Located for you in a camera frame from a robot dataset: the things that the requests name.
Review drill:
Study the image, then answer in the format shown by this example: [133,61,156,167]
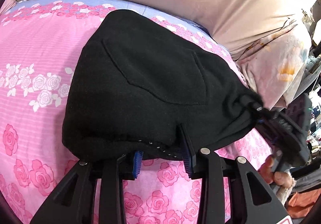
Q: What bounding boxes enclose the black pants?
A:
[62,9,262,161]

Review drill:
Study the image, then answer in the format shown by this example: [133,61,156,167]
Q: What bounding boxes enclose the person's right hand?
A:
[258,155,295,189]

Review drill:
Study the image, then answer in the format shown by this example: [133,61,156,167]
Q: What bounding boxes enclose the floral print pillow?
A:
[236,20,311,109]

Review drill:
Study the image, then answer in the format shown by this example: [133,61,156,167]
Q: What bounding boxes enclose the pink floral bed sheet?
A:
[1,0,271,223]

